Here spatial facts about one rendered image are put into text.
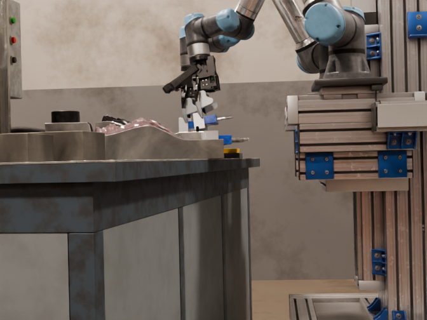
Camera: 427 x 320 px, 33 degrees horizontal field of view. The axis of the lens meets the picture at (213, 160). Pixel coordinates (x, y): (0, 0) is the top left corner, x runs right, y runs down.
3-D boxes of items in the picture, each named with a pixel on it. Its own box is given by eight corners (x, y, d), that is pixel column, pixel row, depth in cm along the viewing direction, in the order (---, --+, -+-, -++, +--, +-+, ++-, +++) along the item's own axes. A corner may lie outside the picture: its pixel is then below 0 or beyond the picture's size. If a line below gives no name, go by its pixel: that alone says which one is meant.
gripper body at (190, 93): (201, 97, 269) (201, 65, 269) (179, 98, 270) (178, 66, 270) (206, 99, 276) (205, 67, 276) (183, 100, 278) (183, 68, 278)
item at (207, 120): (235, 126, 243) (233, 110, 244) (232, 123, 238) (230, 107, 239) (197, 131, 245) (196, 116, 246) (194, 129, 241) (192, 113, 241)
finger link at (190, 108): (196, 120, 267) (197, 96, 269) (181, 120, 268) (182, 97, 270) (198, 122, 270) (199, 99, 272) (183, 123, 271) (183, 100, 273)
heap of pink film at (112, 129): (178, 141, 228) (177, 116, 228) (181, 139, 210) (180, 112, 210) (94, 142, 225) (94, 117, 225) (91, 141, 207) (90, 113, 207)
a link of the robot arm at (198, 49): (184, 45, 244) (190, 52, 252) (186, 58, 243) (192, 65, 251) (206, 41, 243) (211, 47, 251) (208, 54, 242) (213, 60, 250)
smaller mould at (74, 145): (105, 160, 179) (104, 133, 179) (83, 161, 165) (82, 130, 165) (30, 162, 183) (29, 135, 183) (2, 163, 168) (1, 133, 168)
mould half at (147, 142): (213, 158, 232) (213, 124, 232) (223, 158, 206) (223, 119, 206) (55, 162, 227) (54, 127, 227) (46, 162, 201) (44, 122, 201)
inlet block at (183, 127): (215, 131, 274) (215, 117, 274) (213, 131, 269) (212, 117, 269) (182, 132, 277) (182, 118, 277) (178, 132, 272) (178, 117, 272)
